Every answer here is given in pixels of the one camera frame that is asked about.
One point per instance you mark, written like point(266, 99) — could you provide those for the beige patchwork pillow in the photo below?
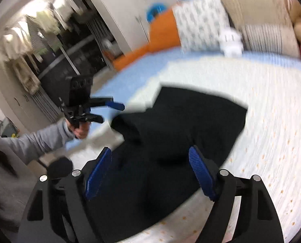
point(262, 12)

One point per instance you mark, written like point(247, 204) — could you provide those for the white floral pillow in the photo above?
point(201, 22)

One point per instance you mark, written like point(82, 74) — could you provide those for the white sheep plush toy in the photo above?
point(230, 43)

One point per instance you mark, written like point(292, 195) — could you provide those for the orange bed with blue sheet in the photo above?
point(140, 65)

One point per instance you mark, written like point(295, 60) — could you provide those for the person's left forearm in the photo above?
point(39, 141)

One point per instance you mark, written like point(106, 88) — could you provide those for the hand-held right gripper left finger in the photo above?
point(97, 174)

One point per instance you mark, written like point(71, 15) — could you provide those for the row of hanging clothes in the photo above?
point(39, 25)

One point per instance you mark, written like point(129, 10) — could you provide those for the white floral blanket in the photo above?
point(267, 131)

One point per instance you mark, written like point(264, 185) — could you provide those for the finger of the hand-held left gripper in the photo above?
point(112, 104)
point(92, 118)

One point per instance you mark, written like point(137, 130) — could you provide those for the person's left hand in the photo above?
point(81, 131)

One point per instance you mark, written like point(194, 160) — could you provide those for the white wardrobe door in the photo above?
point(125, 12)

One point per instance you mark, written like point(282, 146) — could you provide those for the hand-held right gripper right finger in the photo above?
point(202, 174)

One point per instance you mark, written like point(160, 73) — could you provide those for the black fleece jacket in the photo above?
point(178, 131)

